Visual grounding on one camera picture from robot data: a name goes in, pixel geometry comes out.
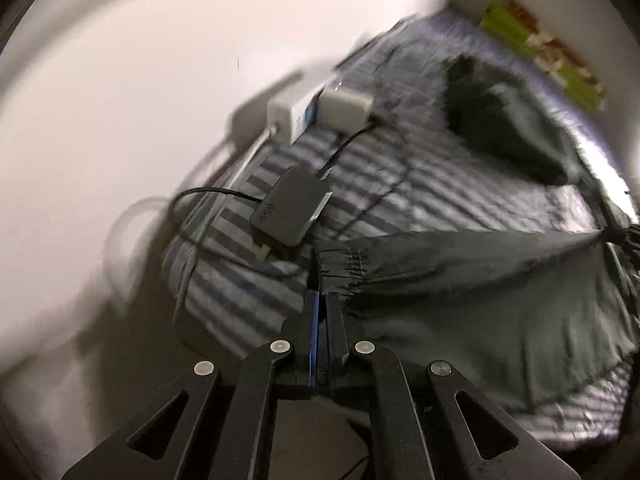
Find black hub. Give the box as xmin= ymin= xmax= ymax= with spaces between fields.
xmin=250 ymin=165 xmax=333 ymax=248

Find black charger cable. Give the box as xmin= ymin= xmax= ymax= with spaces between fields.
xmin=320 ymin=122 xmax=386 ymax=178

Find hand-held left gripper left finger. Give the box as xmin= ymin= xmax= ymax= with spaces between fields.
xmin=62 ymin=290 xmax=323 ymax=480

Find white charger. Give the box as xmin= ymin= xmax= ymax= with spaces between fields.
xmin=317 ymin=85 xmax=375 ymax=133

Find black hub cable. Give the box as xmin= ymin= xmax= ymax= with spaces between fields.
xmin=172 ymin=187 xmax=261 ymax=241

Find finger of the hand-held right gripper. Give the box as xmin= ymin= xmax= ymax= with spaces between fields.
xmin=600 ymin=224 xmax=640 ymax=253

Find blue striped blanket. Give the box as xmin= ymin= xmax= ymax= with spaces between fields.
xmin=162 ymin=10 xmax=636 ymax=453

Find brown patterned folded blanket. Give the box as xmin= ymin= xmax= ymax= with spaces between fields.
xmin=507 ymin=0 xmax=601 ymax=92

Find green folded blanket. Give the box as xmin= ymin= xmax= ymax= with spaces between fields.
xmin=477 ymin=0 xmax=606 ymax=111

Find dark green folded clothing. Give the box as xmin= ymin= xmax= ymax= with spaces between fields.
xmin=442 ymin=55 xmax=583 ymax=186

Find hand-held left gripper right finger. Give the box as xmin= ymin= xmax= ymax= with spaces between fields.
xmin=325 ymin=291 xmax=581 ymax=480

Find dark grey pants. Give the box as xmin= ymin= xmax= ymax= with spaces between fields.
xmin=312 ymin=225 xmax=640 ymax=411

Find white power strip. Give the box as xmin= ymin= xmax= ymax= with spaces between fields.
xmin=267 ymin=77 xmax=331 ymax=143

